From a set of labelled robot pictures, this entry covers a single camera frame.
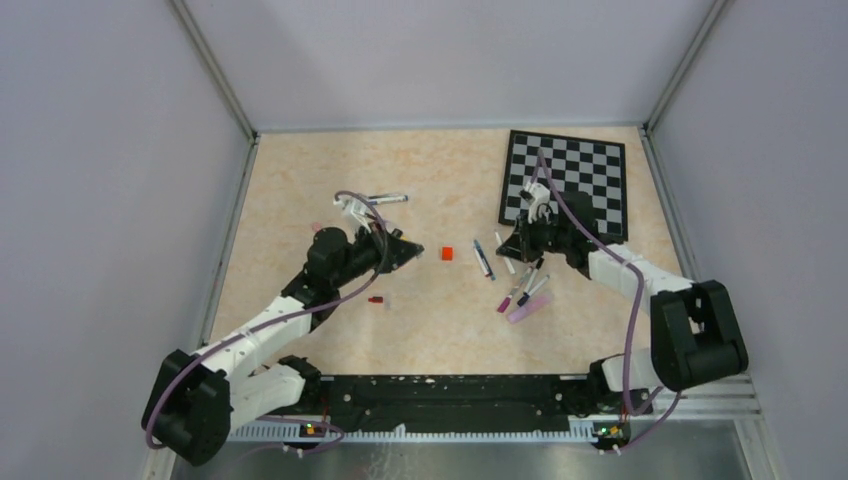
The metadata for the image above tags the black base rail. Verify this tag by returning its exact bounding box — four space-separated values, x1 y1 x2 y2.
258 374 654 435

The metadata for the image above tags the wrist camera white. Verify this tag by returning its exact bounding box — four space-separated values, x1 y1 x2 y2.
333 193 376 233
520 182 551 224

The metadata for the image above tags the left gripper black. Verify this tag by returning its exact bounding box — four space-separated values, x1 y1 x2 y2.
332 219 422 288

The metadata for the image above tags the black white checkerboard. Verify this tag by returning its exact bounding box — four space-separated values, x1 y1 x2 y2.
498 130 629 241

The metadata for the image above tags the blue teal pen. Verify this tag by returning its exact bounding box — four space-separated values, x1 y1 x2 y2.
472 239 496 281

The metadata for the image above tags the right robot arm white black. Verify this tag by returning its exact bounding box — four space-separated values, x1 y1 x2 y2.
496 183 749 412

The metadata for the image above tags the blue clear pen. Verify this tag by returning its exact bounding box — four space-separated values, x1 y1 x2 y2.
367 194 409 205

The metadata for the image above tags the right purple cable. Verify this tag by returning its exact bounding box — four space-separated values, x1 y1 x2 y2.
535 150 684 455

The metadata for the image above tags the black capped white marker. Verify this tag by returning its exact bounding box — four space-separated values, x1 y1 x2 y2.
523 258 544 296

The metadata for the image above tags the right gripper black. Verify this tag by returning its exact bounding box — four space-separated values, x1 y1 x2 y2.
499 209 572 264

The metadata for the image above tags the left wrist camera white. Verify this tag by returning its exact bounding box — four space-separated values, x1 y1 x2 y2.
333 193 376 233

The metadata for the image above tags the white cable duct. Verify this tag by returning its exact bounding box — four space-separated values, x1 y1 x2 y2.
227 420 599 444

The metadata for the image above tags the pink highlighter pen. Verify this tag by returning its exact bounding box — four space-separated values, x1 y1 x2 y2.
507 295 551 324

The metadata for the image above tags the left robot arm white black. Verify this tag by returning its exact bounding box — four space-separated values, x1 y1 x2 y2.
141 224 425 466

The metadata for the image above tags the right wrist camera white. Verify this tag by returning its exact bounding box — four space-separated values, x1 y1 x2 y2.
520 182 551 224

